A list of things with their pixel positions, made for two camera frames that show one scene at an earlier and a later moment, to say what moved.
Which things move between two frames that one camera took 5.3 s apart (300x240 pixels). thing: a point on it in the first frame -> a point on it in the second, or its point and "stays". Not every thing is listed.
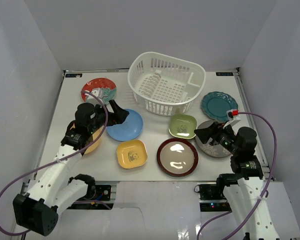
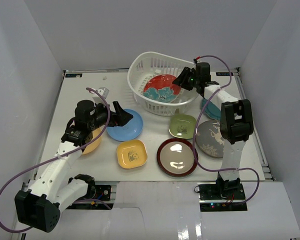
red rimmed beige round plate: x=177 y=157 stays
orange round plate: x=94 y=147 stays
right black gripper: x=204 y=134 -> x=181 y=80
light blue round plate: x=130 y=129 stays
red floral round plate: x=108 y=88 -> x=160 y=88
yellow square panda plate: x=131 y=154 stays
